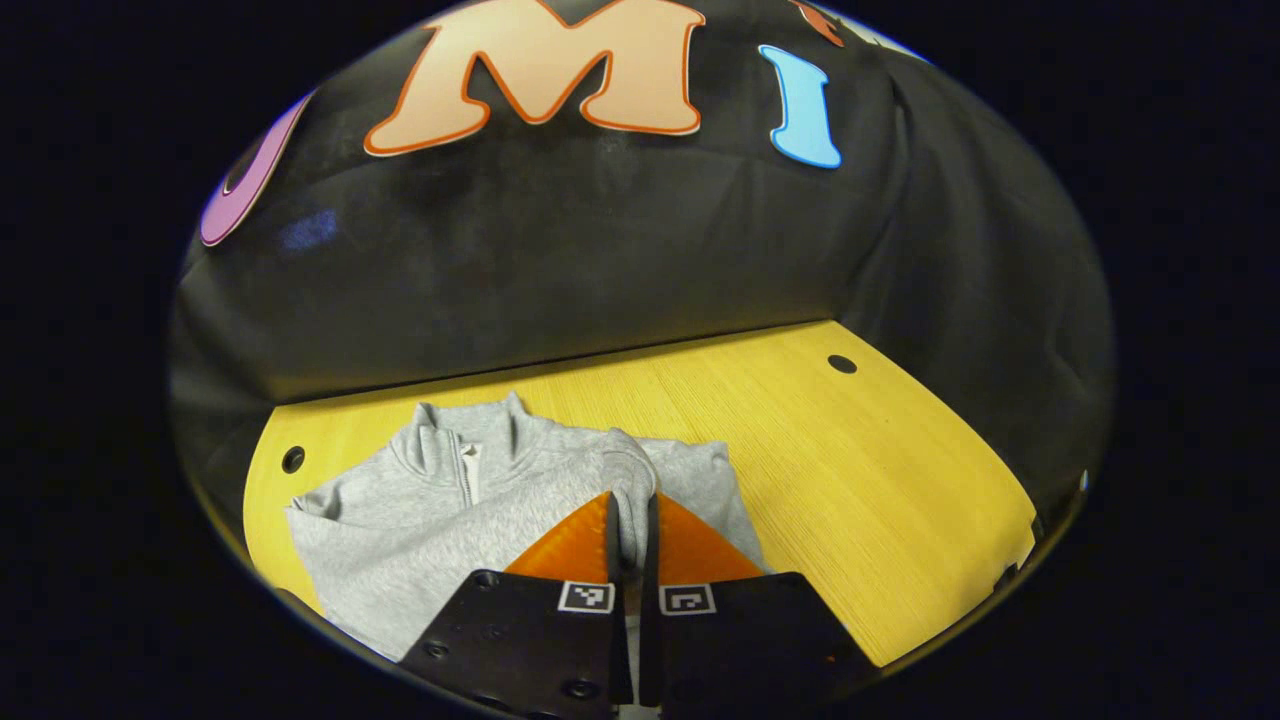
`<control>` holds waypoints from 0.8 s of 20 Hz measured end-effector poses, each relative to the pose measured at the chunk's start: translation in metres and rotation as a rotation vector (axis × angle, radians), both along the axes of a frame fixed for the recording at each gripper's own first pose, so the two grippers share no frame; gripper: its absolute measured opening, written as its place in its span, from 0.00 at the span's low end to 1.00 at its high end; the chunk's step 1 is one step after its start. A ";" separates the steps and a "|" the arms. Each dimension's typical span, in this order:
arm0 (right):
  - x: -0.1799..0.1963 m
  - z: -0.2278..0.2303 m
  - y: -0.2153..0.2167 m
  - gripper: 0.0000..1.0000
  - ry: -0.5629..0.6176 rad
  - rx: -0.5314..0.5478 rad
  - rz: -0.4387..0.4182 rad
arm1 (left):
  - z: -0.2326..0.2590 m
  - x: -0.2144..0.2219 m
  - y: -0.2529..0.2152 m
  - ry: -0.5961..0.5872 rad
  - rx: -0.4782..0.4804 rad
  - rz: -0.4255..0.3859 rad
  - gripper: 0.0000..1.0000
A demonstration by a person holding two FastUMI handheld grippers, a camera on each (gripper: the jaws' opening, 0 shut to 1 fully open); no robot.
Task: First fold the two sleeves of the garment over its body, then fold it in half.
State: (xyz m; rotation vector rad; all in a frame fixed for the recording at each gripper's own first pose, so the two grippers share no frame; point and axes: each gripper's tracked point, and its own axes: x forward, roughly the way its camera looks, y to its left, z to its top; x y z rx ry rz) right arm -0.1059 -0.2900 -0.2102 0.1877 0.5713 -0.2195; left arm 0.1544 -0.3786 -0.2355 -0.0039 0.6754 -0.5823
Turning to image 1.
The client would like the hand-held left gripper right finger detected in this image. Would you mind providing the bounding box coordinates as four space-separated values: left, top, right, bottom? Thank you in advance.
640 492 881 716

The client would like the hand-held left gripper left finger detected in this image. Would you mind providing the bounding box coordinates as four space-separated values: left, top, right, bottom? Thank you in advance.
400 490 636 720

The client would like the grey zip-neck sweatshirt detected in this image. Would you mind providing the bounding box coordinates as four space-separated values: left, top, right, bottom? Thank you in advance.
285 392 771 701

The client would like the black backdrop cloth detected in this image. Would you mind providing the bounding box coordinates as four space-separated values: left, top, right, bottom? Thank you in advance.
168 0 1116 521

